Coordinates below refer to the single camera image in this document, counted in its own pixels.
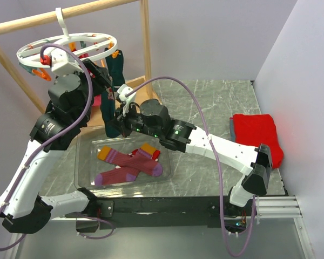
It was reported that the wooden drying rack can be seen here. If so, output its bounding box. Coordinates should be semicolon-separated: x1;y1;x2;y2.
0;1;145;129

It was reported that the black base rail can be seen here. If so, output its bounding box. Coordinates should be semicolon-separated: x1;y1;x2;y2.
75;196;256;233

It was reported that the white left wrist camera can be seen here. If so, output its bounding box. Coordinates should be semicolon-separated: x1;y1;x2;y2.
40;49;83;77

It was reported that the clear plastic bin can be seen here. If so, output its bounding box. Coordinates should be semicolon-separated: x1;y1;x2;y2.
75;127;174;189

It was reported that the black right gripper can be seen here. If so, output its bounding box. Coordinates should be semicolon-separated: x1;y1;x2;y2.
107;101;161;139

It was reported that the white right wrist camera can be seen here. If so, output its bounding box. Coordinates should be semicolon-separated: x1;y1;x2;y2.
117;84;136;116

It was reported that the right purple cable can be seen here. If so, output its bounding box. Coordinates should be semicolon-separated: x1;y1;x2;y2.
125;76;257;257

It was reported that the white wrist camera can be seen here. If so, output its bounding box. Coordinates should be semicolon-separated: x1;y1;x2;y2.
40;49;83;77
117;84;136;116

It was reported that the purple sock with orange cuff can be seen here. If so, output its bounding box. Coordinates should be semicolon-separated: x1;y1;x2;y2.
97;146;163;177

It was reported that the aluminium frame rail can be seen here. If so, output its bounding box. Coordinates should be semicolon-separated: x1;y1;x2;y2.
255;196;302;224

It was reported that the pink sock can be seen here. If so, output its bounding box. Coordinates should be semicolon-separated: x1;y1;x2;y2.
92;95;101;107

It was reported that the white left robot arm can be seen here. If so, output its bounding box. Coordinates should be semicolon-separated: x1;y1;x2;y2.
0;59;111;234

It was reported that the purple cable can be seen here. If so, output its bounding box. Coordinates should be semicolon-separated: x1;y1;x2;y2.
0;44;117;253
125;76;257;257

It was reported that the dark teal sock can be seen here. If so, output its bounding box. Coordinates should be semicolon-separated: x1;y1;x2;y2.
100;87;116;125
105;50;125;91

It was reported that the white round sock hanger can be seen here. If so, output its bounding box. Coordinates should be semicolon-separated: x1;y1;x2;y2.
15;8;118;68

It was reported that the red white striped sock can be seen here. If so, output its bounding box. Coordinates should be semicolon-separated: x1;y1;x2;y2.
128;148;160;161

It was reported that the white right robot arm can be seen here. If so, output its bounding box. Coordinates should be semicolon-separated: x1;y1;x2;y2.
114;99;272;215

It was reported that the folded red cloth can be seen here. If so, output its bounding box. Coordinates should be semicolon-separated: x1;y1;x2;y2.
229;114;284;169

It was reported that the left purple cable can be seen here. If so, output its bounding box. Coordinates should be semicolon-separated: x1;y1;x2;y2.
0;44;117;253

